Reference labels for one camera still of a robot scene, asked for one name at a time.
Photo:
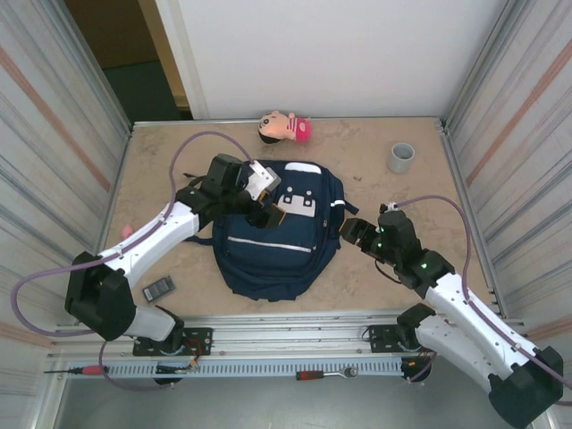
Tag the navy blue backpack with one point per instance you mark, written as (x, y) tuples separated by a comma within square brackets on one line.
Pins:
[(268, 268)]

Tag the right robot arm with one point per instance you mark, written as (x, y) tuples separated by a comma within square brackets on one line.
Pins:
[(469, 313)]

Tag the pink plush doll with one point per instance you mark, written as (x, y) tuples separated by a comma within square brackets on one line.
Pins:
[(286, 127)]

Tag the grey cup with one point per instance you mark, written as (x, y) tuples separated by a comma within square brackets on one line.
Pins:
[(400, 163)]

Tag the small pink eraser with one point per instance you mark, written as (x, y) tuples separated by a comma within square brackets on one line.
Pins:
[(128, 231)]

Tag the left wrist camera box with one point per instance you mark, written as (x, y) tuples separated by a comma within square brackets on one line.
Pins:
[(263, 179)]

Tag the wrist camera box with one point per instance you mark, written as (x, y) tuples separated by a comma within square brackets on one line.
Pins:
[(263, 179), (391, 207)]

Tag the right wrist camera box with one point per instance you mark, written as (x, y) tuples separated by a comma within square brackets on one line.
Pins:
[(391, 207)]

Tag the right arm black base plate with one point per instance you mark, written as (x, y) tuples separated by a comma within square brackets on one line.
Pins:
[(380, 335)]

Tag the white door frame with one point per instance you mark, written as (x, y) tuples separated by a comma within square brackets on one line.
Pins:
[(185, 67)]

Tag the aluminium rail frame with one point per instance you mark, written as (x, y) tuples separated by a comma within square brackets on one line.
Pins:
[(290, 333)]

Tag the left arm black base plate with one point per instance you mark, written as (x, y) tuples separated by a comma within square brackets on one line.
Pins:
[(201, 339)]

